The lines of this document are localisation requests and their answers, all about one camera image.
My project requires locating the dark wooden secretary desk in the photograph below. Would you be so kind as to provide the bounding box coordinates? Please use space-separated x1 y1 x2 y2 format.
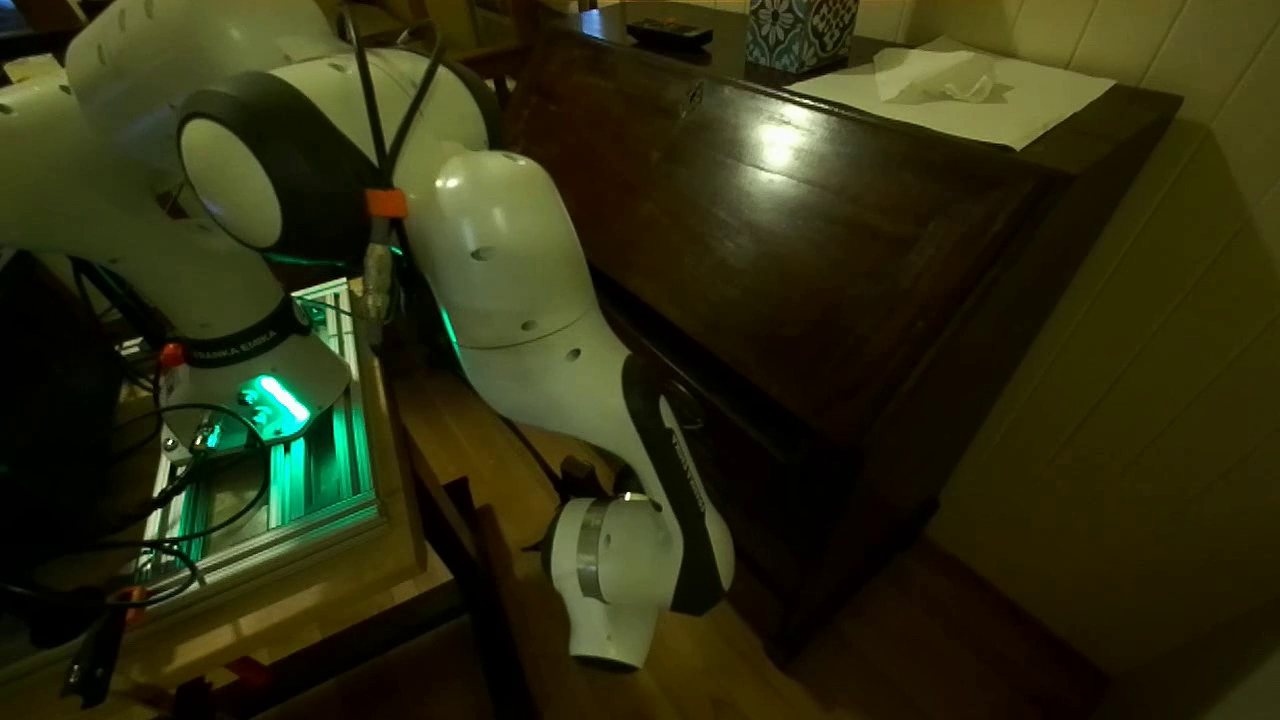
496 5 1193 674

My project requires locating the patterned tissue box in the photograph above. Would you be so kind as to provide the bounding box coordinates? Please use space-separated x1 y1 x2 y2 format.
739 0 863 81

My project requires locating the white paper sheet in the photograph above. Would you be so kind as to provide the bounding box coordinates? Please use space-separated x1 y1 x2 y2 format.
788 46 1121 156

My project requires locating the black control box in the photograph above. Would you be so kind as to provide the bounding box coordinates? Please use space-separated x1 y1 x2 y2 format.
0 252 133 591

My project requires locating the black orange clamp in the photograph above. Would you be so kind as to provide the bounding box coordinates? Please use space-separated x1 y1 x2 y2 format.
55 582 153 712

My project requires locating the orange cable clip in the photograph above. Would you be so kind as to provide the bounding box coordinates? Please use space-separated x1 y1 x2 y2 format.
360 184 414 226

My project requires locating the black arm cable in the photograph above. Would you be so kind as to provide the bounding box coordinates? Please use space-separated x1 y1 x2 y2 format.
334 8 450 193

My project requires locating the green lit metal base frame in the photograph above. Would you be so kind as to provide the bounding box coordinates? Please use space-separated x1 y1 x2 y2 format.
133 277 390 582

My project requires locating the black base cable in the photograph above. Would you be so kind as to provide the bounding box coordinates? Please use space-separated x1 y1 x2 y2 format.
71 396 280 616

